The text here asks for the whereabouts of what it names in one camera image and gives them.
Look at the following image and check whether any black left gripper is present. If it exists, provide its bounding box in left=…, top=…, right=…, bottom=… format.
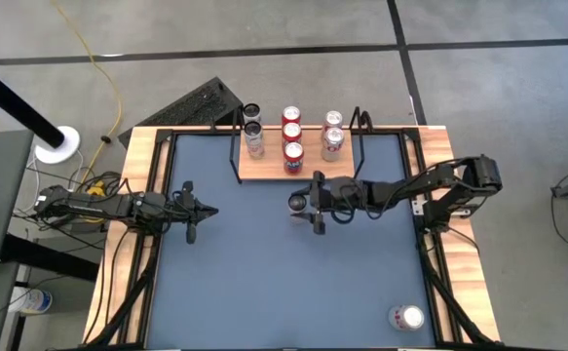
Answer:
left=166, top=180, right=219, bottom=245

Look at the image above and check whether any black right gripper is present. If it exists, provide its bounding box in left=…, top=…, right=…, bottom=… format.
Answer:
left=296, top=170, right=346, bottom=236

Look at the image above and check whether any dark silver can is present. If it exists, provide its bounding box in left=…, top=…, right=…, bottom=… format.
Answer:
left=286, top=193, right=310, bottom=225

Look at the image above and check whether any red Fanta strawberry can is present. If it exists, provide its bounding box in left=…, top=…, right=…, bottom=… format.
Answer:
left=281, top=105, right=302, bottom=127
left=283, top=141, right=305, bottom=176
left=282, top=122, right=303, bottom=145

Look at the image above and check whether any silver Diet Coke can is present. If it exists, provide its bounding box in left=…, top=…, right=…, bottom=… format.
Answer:
left=321, top=127, right=346, bottom=163
left=322, top=110, right=344, bottom=132
left=388, top=304, right=426, bottom=332

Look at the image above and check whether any white Celsius peach can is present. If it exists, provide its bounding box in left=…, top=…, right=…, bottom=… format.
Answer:
left=242, top=102, right=262, bottom=126
left=243, top=121, right=266, bottom=160

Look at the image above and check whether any grey perforated metal panel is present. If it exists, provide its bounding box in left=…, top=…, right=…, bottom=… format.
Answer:
left=117, top=76, right=244, bottom=148

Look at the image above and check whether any silver mounting plate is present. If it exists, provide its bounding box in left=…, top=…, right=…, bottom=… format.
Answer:
left=411, top=198, right=434, bottom=216

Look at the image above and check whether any white rounded block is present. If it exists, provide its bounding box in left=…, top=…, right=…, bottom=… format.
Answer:
left=34, top=125, right=81, bottom=165

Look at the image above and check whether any black floor crossbar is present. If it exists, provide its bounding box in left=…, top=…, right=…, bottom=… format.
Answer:
left=0, top=232, right=101, bottom=283

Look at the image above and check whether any white jug blue label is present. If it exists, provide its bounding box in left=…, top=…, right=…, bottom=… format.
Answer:
left=8, top=286, right=54, bottom=316

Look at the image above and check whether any black slanted pole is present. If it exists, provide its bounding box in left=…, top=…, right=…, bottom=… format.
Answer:
left=0, top=56, right=66, bottom=149

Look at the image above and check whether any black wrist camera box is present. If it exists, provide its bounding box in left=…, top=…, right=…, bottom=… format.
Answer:
left=330, top=175, right=362, bottom=201
left=132, top=191, right=168, bottom=215

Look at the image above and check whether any wooden shelf with black frame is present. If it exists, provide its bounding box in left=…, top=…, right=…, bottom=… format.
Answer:
left=228, top=105, right=375, bottom=185

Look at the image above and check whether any black table edge rail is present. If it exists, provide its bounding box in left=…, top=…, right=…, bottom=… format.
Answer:
left=117, top=127, right=460, bottom=350

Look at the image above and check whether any beige table frame beam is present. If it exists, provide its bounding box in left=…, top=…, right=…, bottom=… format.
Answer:
left=82, top=124, right=502, bottom=345

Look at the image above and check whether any yellow cable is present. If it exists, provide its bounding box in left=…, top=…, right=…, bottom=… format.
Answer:
left=51, top=0, right=123, bottom=184

